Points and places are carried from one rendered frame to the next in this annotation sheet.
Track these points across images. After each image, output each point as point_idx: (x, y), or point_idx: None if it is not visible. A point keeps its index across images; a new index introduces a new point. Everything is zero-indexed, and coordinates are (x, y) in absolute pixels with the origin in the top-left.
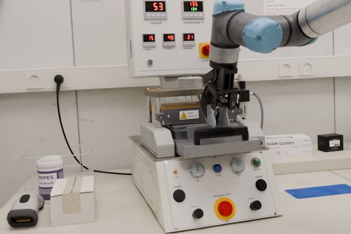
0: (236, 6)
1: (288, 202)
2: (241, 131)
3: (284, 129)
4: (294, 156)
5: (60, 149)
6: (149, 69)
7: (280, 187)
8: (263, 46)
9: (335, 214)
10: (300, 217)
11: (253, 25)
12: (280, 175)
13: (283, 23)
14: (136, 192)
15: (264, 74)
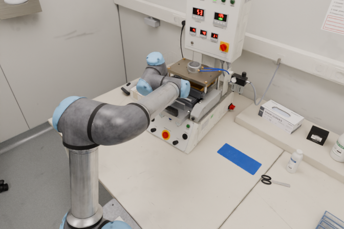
0: (149, 63)
1: (207, 150)
2: (172, 111)
3: (306, 106)
4: (277, 128)
5: (185, 55)
6: (191, 46)
7: (229, 140)
8: (140, 93)
9: (205, 172)
10: (190, 160)
11: (137, 82)
12: (252, 133)
13: (156, 85)
14: None
15: (299, 65)
